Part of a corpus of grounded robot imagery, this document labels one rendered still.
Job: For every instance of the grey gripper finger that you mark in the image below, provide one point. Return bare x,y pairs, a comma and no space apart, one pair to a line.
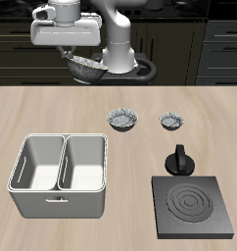
72,49
61,51

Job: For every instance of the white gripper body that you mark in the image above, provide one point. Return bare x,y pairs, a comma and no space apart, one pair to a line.
65,34

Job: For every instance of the large grey speckled bowl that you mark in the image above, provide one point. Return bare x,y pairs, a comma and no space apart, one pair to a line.
86,70

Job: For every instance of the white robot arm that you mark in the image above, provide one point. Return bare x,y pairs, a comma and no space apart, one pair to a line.
118,49

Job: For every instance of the medium grey speckled bowl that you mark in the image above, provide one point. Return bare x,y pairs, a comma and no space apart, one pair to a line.
122,118

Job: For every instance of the small grey speckled bowl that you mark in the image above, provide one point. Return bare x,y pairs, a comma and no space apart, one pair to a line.
171,120

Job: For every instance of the dark kitchen cupboards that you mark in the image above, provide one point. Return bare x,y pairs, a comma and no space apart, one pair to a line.
195,49

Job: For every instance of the white two-bin basket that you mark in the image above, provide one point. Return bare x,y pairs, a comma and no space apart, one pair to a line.
58,199

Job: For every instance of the round black knob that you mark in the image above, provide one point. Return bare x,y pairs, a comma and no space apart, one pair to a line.
180,161

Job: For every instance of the dark grey stove plate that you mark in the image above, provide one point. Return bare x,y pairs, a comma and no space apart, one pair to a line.
189,202

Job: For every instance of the flat black base plate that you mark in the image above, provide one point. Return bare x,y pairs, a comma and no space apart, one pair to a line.
145,70

